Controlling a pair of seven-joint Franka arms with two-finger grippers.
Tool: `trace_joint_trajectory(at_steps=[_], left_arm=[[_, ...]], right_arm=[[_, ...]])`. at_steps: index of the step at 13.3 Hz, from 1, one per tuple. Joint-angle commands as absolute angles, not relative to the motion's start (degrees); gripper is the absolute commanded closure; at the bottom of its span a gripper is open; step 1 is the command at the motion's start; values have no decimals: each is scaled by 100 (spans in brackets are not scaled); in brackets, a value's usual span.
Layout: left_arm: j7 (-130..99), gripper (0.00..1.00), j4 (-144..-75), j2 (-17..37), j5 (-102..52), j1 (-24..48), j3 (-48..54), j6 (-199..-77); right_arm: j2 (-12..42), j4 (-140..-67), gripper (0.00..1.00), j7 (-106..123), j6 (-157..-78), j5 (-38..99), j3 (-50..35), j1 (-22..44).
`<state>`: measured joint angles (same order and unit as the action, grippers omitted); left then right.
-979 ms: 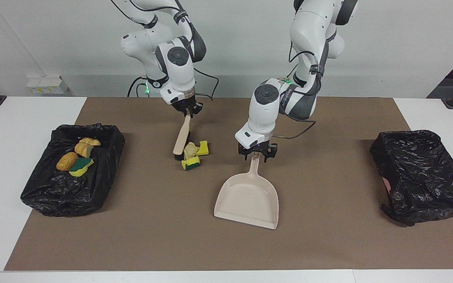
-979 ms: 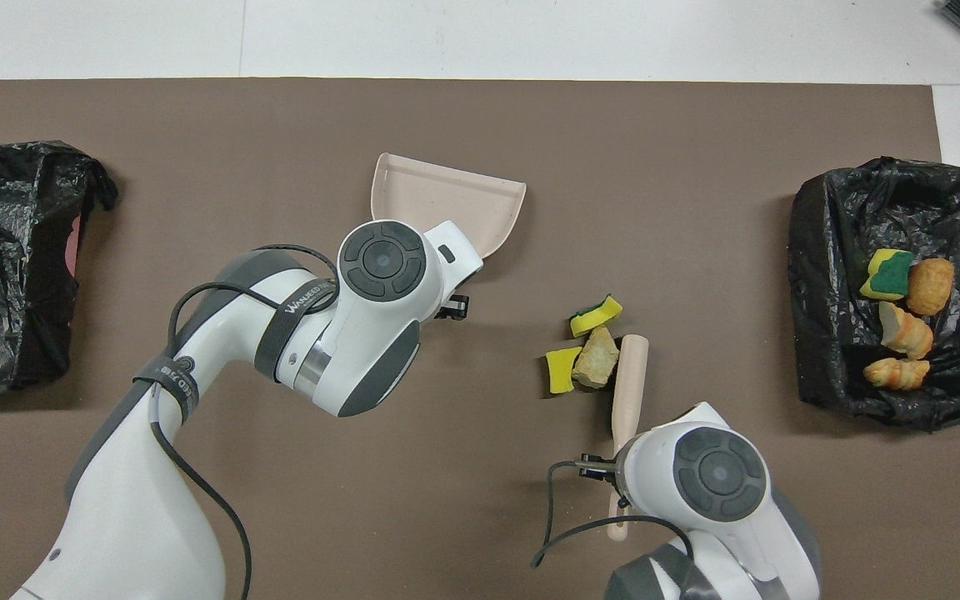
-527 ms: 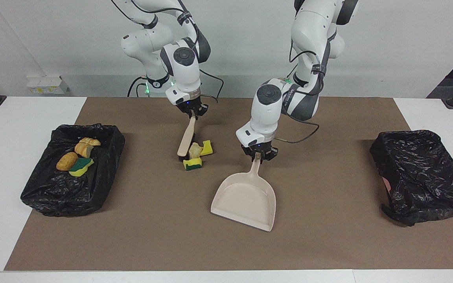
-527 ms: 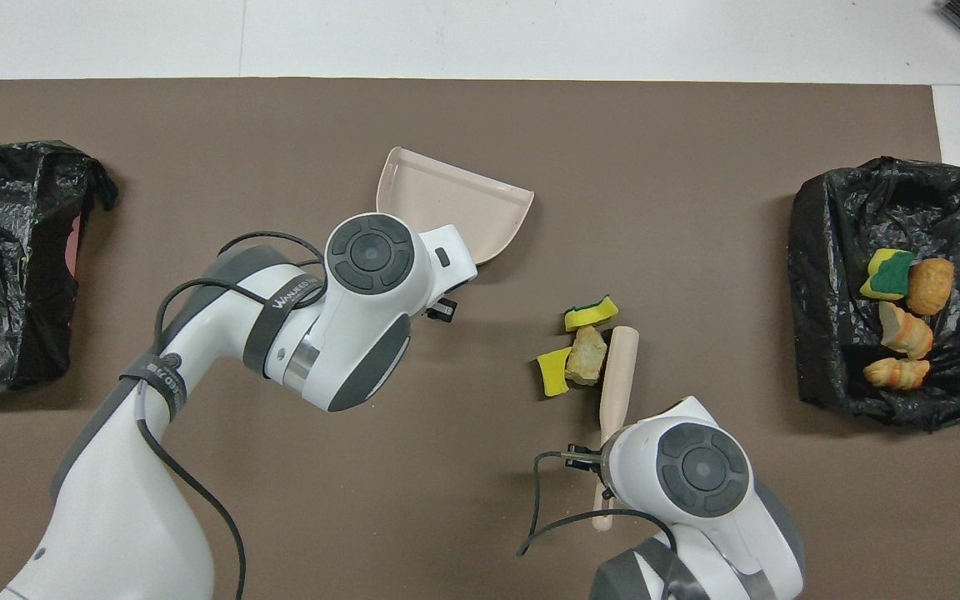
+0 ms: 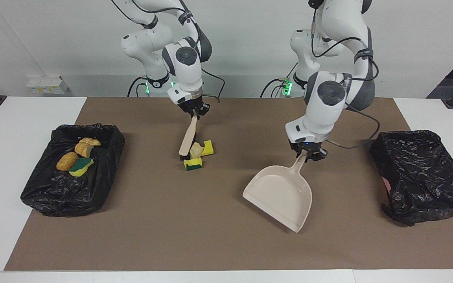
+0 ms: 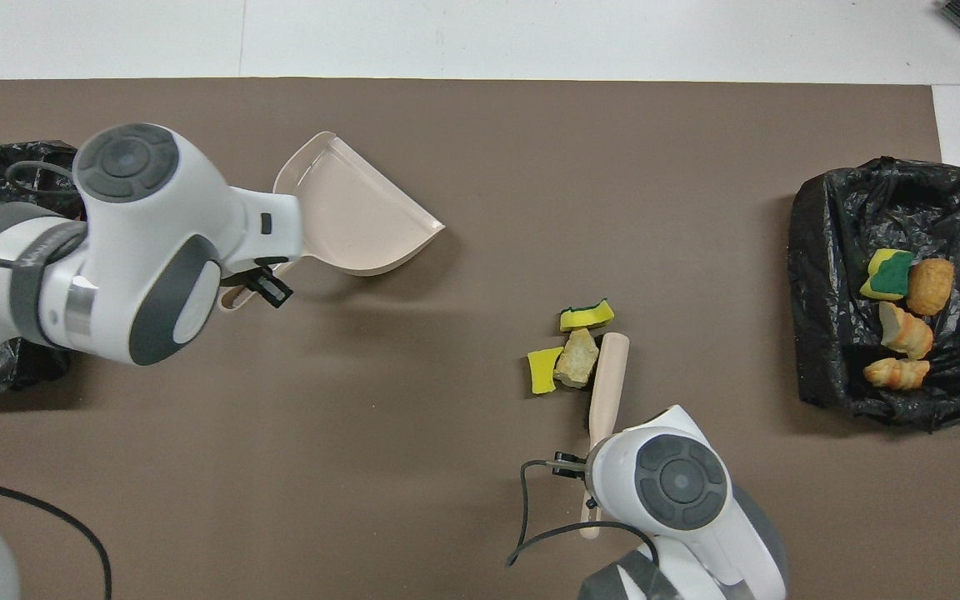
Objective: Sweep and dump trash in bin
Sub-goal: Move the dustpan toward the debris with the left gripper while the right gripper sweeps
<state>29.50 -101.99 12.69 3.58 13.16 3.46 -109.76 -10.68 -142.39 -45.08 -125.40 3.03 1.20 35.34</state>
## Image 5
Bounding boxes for beige brush black bristles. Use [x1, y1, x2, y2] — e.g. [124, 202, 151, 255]
[178, 115, 199, 160]

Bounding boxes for beige plastic dustpan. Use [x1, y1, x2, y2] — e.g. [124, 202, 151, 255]
[242, 154, 313, 233]

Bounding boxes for yellow green sponge piece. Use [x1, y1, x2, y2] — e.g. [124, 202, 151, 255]
[183, 157, 203, 171]
[68, 158, 95, 178]

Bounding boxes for brown bread roll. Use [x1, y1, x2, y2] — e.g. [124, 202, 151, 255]
[56, 152, 79, 171]

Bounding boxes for black trash bag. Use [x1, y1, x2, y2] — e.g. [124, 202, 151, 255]
[20, 123, 126, 217]
[370, 130, 453, 227]

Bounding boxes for brown table mat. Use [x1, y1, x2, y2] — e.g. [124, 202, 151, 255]
[4, 97, 453, 272]

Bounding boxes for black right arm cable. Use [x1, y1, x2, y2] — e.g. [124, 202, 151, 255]
[199, 68, 226, 103]

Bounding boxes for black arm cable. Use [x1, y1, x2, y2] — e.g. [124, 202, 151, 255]
[311, 0, 380, 150]
[199, 68, 226, 103]

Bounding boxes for black base cable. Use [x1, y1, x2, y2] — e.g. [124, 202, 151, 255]
[261, 78, 290, 97]
[127, 76, 148, 97]

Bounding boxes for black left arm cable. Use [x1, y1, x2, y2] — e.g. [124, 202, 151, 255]
[311, 0, 380, 150]

